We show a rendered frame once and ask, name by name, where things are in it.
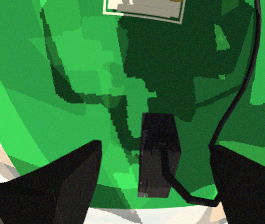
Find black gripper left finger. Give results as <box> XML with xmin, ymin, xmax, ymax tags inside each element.
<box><xmin>0</xmin><ymin>140</ymin><xmax>101</xmax><ymax>224</ymax></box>

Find black cable with plug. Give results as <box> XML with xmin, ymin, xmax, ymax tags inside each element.
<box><xmin>137</xmin><ymin>0</ymin><xmax>262</xmax><ymax>208</ymax></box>

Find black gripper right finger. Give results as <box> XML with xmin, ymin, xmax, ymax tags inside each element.
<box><xmin>214</xmin><ymin>144</ymin><xmax>265</xmax><ymax>224</ymax></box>

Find green circuit board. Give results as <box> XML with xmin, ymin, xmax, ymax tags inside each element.
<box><xmin>0</xmin><ymin>0</ymin><xmax>265</xmax><ymax>209</ymax></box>

